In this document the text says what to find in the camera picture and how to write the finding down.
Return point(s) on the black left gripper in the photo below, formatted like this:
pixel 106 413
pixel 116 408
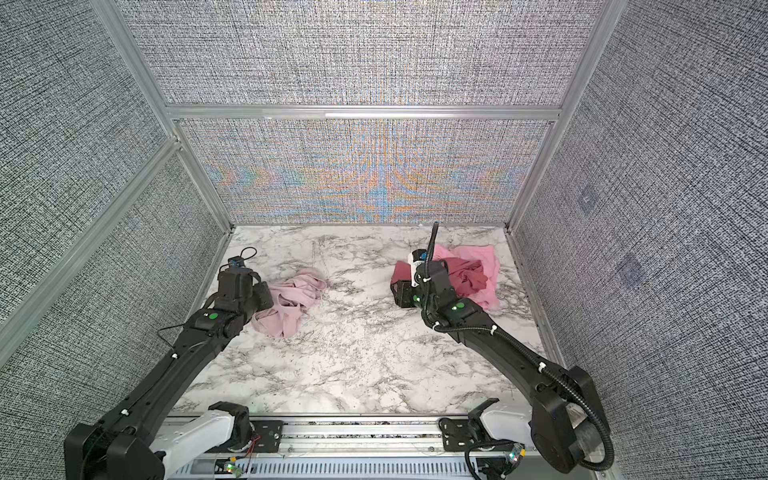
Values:
pixel 263 289

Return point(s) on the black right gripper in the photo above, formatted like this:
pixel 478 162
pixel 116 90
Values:
pixel 402 295

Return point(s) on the pale mauve cloth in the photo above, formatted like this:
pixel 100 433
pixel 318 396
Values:
pixel 292 299

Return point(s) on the bright pink cloth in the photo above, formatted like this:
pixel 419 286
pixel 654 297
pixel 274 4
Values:
pixel 487 298

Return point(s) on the dark magenta cloth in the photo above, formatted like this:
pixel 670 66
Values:
pixel 467 277

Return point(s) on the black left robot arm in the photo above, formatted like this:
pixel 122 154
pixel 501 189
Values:
pixel 126 442

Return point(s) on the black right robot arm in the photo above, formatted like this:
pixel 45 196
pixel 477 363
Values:
pixel 568 425

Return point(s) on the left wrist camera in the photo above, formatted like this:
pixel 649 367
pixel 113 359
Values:
pixel 237 264

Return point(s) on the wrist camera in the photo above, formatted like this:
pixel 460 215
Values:
pixel 415 259
pixel 237 264

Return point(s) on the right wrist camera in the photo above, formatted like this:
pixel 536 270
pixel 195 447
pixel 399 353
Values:
pixel 415 259

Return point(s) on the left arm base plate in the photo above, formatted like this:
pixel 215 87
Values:
pixel 264 436

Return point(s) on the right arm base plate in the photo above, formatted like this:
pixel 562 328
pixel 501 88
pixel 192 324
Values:
pixel 460 433

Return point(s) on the aluminium front rail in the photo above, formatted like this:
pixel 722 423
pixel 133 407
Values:
pixel 396 433

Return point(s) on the aluminium enclosure frame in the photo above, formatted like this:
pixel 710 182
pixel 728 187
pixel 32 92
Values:
pixel 141 141

